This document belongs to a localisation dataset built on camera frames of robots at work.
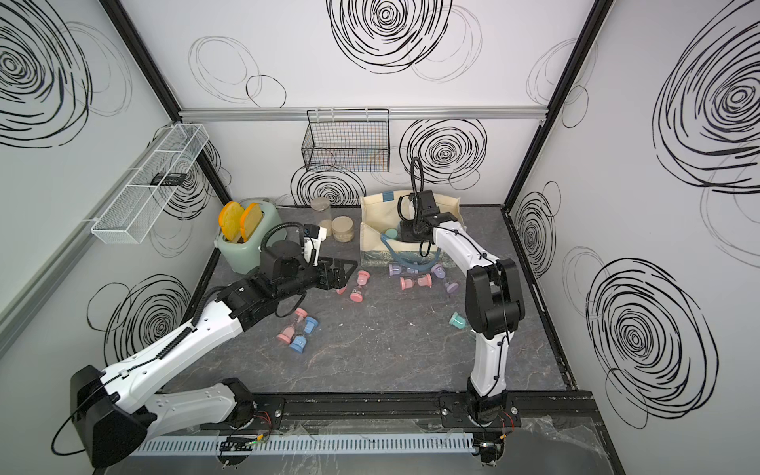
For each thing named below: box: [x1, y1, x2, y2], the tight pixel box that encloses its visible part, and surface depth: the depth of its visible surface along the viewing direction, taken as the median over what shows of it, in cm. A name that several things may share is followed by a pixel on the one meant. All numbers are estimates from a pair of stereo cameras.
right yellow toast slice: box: [239, 202, 263, 243], surface depth 90 cm
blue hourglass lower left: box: [288, 315, 320, 354], surface depth 86 cm
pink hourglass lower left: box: [277, 307, 309, 345], surface depth 88 cm
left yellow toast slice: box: [218, 200, 245, 242], surface depth 91 cm
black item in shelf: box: [149, 172, 189, 187], surface depth 80 cm
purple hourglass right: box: [430, 263, 460, 294], surface depth 99 cm
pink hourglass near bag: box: [399, 273, 433, 291], surface depth 98 cm
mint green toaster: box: [216, 198, 287, 275], surface depth 93 cm
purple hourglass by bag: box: [387, 263, 403, 278], surface depth 100 cm
